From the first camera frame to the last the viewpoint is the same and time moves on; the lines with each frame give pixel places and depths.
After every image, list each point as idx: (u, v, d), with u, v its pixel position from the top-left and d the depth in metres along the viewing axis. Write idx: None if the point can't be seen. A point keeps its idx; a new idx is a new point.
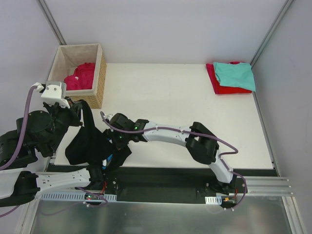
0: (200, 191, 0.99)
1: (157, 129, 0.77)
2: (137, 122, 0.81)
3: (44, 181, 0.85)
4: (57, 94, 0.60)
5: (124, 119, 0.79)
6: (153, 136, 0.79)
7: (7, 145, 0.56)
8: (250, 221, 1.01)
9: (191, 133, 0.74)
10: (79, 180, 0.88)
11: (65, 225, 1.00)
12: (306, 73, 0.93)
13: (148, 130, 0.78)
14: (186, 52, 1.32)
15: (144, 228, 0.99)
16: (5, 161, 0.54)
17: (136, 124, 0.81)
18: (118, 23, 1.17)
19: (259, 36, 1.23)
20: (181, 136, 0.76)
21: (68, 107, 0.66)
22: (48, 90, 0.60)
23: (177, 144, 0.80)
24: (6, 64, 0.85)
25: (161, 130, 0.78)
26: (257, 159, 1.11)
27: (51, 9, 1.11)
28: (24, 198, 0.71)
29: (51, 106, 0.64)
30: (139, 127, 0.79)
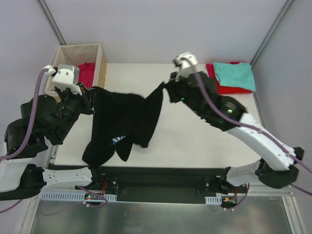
0: (200, 191, 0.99)
1: (260, 132, 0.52)
2: (228, 101, 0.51)
3: (50, 176, 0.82)
4: (70, 81, 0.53)
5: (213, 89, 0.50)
6: (236, 132, 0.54)
7: (15, 133, 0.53)
8: (250, 220, 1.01)
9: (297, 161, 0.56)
10: (82, 179, 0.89)
11: (65, 225, 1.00)
12: (306, 74, 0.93)
13: (247, 129, 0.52)
14: (186, 52, 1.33)
15: (144, 228, 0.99)
16: (15, 148, 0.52)
17: (227, 105, 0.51)
18: (118, 24, 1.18)
19: (258, 37, 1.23)
20: (285, 158, 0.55)
21: (81, 94, 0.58)
22: (59, 74, 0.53)
23: (261, 154, 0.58)
24: (6, 64, 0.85)
25: (261, 139, 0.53)
26: None
27: (51, 9, 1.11)
28: (29, 191, 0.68)
29: (63, 91, 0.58)
30: (232, 114, 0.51)
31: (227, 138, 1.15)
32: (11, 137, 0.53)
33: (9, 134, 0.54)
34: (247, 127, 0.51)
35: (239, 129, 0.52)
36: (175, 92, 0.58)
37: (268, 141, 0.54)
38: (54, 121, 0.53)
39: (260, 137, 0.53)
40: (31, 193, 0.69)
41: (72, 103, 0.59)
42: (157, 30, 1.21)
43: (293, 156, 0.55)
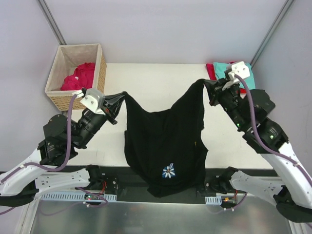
0: (200, 191, 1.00)
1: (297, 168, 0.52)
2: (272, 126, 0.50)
3: (43, 183, 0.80)
4: (91, 108, 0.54)
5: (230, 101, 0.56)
6: (272, 160, 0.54)
7: (55, 149, 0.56)
8: (250, 221, 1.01)
9: None
10: (78, 181, 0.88)
11: (65, 225, 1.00)
12: (306, 74, 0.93)
13: (283, 159, 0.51)
14: (186, 52, 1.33)
15: (144, 228, 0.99)
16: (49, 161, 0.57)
17: (271, 132, 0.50)
18: (117, 23, 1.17)
19: (259, 36, 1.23)
20: None
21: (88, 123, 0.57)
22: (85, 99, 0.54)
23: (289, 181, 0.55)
24: (6, 64, 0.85)
25: (296, 174, 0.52)
26: (258, 159, 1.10)
27: (51, 9, 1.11)
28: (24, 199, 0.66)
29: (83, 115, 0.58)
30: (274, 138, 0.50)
31: (226, 138, 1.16)
32: (50, 149, 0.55)
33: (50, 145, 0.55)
34: (284, 159, 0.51)
35: (276, 158, 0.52)
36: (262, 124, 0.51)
37: (302, 178, 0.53)
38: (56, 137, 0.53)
39: (295, 172, 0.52)
40: (25, 201, 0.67)
41: (92, 118, 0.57)
42: (157, 30, 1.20)
43: None
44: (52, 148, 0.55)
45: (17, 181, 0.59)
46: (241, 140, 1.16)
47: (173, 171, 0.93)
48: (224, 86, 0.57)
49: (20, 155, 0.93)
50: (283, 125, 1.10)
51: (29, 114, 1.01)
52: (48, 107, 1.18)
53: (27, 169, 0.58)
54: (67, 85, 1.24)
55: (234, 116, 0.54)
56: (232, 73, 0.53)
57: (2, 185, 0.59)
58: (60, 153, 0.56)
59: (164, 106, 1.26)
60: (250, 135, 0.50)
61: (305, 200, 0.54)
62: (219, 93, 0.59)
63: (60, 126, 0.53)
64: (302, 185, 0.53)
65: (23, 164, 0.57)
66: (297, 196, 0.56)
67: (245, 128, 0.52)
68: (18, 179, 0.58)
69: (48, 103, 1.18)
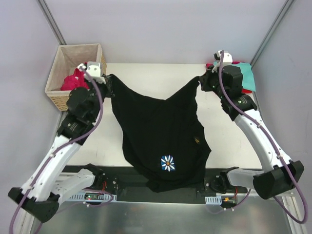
0: (200, 191, 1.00)
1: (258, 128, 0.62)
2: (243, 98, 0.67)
3: (58, 188, 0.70)
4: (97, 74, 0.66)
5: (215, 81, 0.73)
6: (243, 124, 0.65)
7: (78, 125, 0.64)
8: (250, 221, 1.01)
9: (283, 166, 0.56)
10: (86, 178, 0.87)
11: (65, 225, 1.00)
12: (306, 74, 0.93)
13: (248, 119, 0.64)
14: (186, 52, 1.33)
15: (144, 228, 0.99)
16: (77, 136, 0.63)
17: (241, 99, 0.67)
18: (117, 23, 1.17)
19: (259, 36, 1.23)
20: (274, 158, 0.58)
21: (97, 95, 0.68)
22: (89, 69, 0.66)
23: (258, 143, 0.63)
24: (6, 64, 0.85)
25: (259, 134, 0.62)
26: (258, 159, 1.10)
27: (51, 9, 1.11)
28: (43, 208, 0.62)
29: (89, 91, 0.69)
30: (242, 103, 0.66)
31: (227, 138, 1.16)
32: (74, 126, 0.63)
33: (72, 123, 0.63)
34: (248, 119, 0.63)
35: (242, 118, 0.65)
36: (234, 92, 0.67)
37: (266, 140, 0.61)
38: (80, 105, 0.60)
39: (259, 133, 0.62)
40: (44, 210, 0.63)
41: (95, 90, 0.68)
42: (157, 30, 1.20)
43: (282, 158, 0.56)
44: (75, 127, 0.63)
45: (49, 174, 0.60)
46: (242, 140, 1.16)
47: (173, 165, 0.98)
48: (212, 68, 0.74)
49: (20, 155, 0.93)
50: (283, 125, 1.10)
51: (29, 114, 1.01)
52: (48, 107, 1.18)
53: (57, 156, 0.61)
54: (67, 85, 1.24)
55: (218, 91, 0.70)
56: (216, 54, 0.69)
57: (33, 189, 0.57)
58: (84, 127, 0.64)
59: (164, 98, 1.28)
60: (224, 100, 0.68)
61: (267, 160, 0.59)
62: (208, 76, 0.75)
63: (81, 95, 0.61)
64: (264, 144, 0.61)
65: (52, 153, 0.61)
66: (263, 161, 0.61)
67: (222, 97, 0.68)
68: (51, 170, 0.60)
69: (48, 103, 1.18)
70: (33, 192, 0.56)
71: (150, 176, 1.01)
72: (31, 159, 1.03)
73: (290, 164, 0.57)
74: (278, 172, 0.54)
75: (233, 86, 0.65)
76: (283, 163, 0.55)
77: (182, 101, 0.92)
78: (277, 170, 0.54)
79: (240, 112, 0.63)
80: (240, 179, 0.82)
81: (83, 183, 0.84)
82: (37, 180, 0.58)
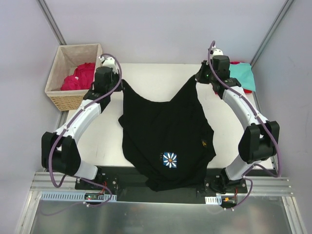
0: (200, 191, 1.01)
1: (240, 96, 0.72)
2: (230, 79, 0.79)
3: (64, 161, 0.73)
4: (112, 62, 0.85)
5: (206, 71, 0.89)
6: (229, 99, 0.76)
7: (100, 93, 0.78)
8: (250, 221, 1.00)
9: (261, 125, 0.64)
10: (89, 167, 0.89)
11: (65, 225, 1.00)
12: (306, 73, 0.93)
13: (231, 91, 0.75)
14: (186, 52, 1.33)
15: (144, 228, 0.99)
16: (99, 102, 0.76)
17: (229, 81, 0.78)
18: (117, 23, 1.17)
19: (259, 36, 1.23)
20: (252, 119, 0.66)
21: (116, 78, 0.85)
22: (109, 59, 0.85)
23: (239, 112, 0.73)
24: (6, 63, 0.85)
25: (240, 102, 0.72)
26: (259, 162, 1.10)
27: (51, 9, 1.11)
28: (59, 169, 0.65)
29: None
30: (229, 82, 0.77)
31: (227, 138, 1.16)
32: (96, 94, 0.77)
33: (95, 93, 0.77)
34: (232, 91, 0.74)
35: (228, 93, 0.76)
36: (223, 75, 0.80)
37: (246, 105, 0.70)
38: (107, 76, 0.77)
39: (240, 101, 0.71)
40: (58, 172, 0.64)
41: (114, 75, 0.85)
42: (157, 30, 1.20)
43: (259, 118, 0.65)
44: (98, 95, 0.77)
45: (81, 122, 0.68)
46: None
47: (175, 163, 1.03)
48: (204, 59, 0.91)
49: (19, 155, 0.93)
50: (283, 125, 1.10)
51: (29, 114, 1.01)
52: (48, 107, 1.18)
53: (86, 110, 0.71)
54: (67, 85, 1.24)
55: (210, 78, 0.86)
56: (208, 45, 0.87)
57: (67, 131, 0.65)
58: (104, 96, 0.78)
59: (164, 98, 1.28)
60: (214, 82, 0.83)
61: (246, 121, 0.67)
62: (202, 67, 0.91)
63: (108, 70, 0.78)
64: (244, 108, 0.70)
65: (83, 107, 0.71)
66: (244, 124, 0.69)
67: (214, 81, 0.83)
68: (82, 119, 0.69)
69: (48, 103, 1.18)
70: (68, 132, 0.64)
71: (152, 175, 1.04)
72: (31, 159, 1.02)
73: (266, 123, 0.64)
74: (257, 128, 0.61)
75: (221, 68, 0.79)
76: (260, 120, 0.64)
77: (184, 102, 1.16)
78: (255, 127, 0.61)
79: (224, 85, 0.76)
80: (235, 166, 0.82)
81: (90, 166, 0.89)
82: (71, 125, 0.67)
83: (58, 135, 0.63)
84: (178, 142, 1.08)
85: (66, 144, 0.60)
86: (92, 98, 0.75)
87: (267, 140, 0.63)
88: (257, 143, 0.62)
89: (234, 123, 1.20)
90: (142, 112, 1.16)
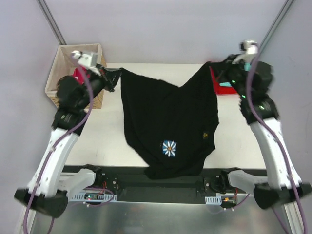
0: (200, 191, 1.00)
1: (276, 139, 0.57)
2: (266, 102, 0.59)
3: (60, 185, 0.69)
4: (87, 63, 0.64)
5: (235, 74, 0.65)
6: (257, 130, 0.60)
7: (73, 116, 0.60)
8: (250, 221, 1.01)
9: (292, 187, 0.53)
10: (87, 175, 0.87)
11: (65, 225, 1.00)
12: (306, 74, 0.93)
13: (264, 128, 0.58)
14: (186, 52, 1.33)
15: (143, 227, 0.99)
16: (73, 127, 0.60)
17: (264, 105, 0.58)
18: (117, 24, 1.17)
19: (259, 36, 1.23)
20: (282, 178, 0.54)
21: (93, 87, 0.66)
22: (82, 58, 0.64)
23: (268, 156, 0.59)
24: (6, 64, 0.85)
25: (274, 146, 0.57)
26: (259, 163, 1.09)
27: (51, 9, 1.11)
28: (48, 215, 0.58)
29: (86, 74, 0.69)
30: (265, 107, 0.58)
31: (227, 138, 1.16)
32: (68, 118, 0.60)
33: (67, 115, 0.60)
34: (267, 129, 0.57)
35: (260, 126, 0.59)
36: (259, 95, 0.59)
37: (281, 158, 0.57)
38: (71, 95, 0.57)
39: (275, 146, 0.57)
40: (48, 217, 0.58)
41: (95, 83, 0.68)
42: (157, 30, 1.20)
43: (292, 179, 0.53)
44: (69, 118, 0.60)
45: (53, 169, 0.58)
46: (242, 140, 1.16)
47: (174, 151, 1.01)
48: (235, 59, 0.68)
49: (19, 155, 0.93)
50: (283, 125, 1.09)
51: (29, 115, 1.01)
52: (48, 107, 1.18)
53: (57, 149, 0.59)
54: None
55: (239, 88, 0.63)
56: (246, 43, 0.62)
57: (40, 185, 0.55)
58: (77, 118, 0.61)
59: None
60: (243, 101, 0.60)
61: (276, 178, 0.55)
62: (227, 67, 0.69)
63: (70, 84, 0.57)
64: (278, 164, 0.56)
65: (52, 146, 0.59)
66: (271, 176, 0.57)
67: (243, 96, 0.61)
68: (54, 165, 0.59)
69: (48, 103, 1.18)
70: (41, 188, 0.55)
71: (153, 164, 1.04)
72: (31, 159, 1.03)
73: (298, 186, 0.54)
74: (285, 194, 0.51)
75: (260, 88, 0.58)
76: (292, 185, 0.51)
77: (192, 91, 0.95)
78: (285, 193, 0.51)
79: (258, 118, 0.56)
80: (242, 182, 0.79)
81: (85, 181, 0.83)
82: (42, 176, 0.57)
83: (30, 192, 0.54)
84: (178, 131, 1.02)
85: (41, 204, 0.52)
86: (64, 125, 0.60)
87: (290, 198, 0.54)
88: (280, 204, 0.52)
89: (234, 122, 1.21)
90: (145, 101, 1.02)
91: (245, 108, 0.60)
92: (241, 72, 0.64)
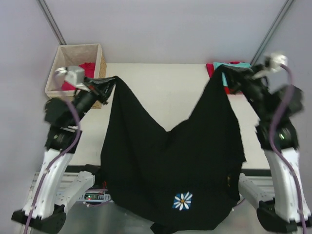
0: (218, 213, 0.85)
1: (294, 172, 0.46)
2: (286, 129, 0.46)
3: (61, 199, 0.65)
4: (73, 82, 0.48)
5: (253, 88, 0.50)
6: (271, 162, 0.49)
7: (65, 133, 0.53)
8: (249, 220, 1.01)
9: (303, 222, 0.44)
10: (87, 180, 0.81)
11: (65, 225, 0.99)
12: (306, 74, 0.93)
13: (281, 161, 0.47)
14: (185, 52, 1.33)
15: (143, 228, 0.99)
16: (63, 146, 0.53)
17: (284, 130, 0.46)
18: (117, 23, 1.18)
19: (259, 36, 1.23)
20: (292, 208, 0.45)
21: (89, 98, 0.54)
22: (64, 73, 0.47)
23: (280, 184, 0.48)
24: (6, 64, 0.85)
25: (287, 177, 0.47)
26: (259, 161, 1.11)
27: (51, 9, 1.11)
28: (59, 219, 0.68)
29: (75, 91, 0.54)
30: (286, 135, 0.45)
31: None
32: (63, 137, 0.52)
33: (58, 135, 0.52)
34: (284, 162, 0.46)
35: (276, 157, 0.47)
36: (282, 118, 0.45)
37: (294, 187, 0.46)
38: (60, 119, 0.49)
39: (289, 180, 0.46)
40: None
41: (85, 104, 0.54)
42: (157, 30, 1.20)
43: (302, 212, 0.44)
44: (62, 138, 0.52)
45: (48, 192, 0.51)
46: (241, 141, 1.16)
47: (189, 204, 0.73)
48: (258, 75, 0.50)
49: (19, 155, 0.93)
50: None
51: (29, 114, 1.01)
52: None
53: (51, 171, 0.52)
54: (67, 85, 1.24)
55: (258, 108, 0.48)
56: (278, 66, 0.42)
57: (35, 209, 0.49)
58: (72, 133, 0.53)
59: (165, 98, 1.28)
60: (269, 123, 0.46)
61: (284, 211, 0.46)
62: (244, 76, 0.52)
63: (56, 112, 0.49)
64: (288, 187, 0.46)
65: (46, 168, 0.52)
66: (279, 207, 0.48)
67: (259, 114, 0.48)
68: (52, 180, 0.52)
69: None
70: (36, 211, 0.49)
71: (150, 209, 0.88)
72: (31, 159, 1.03)
73: (309, 220, 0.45)
74: (294, 228, 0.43)
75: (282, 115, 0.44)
76: (302, 219, 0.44)
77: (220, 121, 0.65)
78: (293, 225, 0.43)
79: (274, 150, 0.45)
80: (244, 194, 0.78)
81: (83, 187, 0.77)
82: (37, 198, 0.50)
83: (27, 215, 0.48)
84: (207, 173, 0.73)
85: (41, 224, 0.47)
86: (58, 146, 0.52)
87: None
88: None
89: None
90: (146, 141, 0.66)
91: (263, 134, 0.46)
92: (265, 90, 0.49)
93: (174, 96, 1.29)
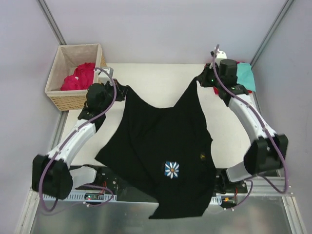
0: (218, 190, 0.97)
1: (247, 106, 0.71)
2: (239, 87, 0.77)
3: None
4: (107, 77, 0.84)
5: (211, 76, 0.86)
6: (236, 108, 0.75)
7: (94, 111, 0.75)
8: (250, 220, 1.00)
9: (269, 137, 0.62)
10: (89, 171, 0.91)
11: (65, 225, 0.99)
12: (306, 74, 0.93)
13: (238, 100, 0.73)
14: (185, 52, 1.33)
15: (143, 228, 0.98)
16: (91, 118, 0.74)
17: (236, 87, 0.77)
18: (117, 23, 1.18)
19: (259, 36, 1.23)
20: (259, 129, 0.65)
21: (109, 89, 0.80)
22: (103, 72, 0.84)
23: (247, 122, 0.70)
24: (6, 63, 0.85)
25: (247, 112, 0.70)
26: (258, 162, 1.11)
27: (51, 8, 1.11)
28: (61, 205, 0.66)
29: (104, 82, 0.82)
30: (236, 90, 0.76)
31: (228, 138, 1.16)
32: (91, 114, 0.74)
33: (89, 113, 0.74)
34: (240, 100, 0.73)
35: (235, 101, 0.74)
36: (229, 81, 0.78)
37: (252, 116, 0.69)
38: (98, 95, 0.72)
39: (248, 112, 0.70)
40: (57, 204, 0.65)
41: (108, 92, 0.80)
42: (157, 30, 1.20)
43: (266, 130, 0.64)
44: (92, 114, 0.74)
45: (74, 144, 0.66)
46: (241, 141, 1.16)
47: (177, 173, 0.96)
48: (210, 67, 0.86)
49: (19, 155, 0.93)
50: (283, 125, 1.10)
51: (29, 114, 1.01)
52: (48, 107, 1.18)
53: (80, 131, 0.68)
54: (67, 85, 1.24)
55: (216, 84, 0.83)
56: (220, 56, 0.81)
57: (60, 153, 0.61)
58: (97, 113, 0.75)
59: (165, 98, 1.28)
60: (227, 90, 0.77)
61: (255, 133, 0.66)
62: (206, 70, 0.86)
63: (93, 91, 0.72)
64: (250, 118, 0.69)
65: (77, 127, 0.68)
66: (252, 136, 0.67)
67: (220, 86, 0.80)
68: (75, 141, 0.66)
69: (48, 103, 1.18)
70: (61, 155, 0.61)
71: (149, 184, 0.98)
72: (31, 159, 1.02)
73: (275, 135, 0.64)
74: (264, 145, 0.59)
75: (229, 75, 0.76)
76: (268, 135, 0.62)
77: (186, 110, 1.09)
78: (263, 141, 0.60)
79: (231, 94, 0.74)
80: (237, 170, 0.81)
81: (85, 176, 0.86)
82: (64, 146, 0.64)
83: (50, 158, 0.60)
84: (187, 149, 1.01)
85: (58, 167, 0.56)
86: (87, 118, 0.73)
87: (274, 154, 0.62)
88: (263, 157, 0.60)
89: (233, 123, 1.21)
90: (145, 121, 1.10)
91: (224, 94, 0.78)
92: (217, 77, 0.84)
93: (174, 96, 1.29)
